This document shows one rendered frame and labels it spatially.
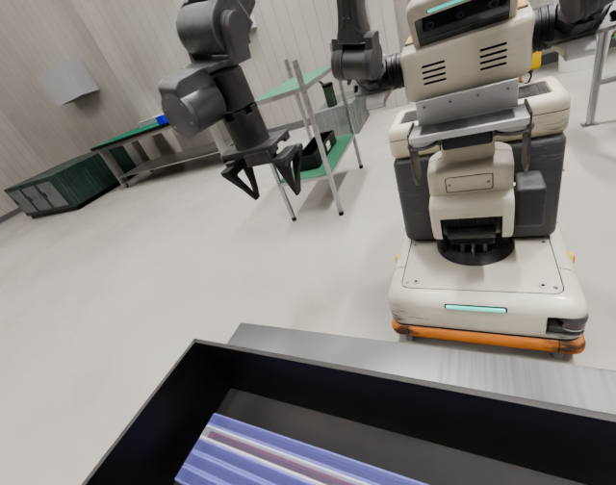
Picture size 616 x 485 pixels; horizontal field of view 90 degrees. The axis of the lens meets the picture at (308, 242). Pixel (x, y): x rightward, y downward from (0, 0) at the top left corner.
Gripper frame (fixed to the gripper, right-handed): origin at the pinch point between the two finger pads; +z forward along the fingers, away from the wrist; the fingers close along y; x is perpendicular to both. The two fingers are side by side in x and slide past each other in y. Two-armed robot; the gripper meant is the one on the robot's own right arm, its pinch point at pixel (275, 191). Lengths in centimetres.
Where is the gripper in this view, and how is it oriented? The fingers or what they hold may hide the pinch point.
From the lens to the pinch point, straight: 55.3
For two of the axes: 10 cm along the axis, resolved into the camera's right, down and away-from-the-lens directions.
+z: 3.3, 7.7, 5.5
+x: 3.7, -6.4, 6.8
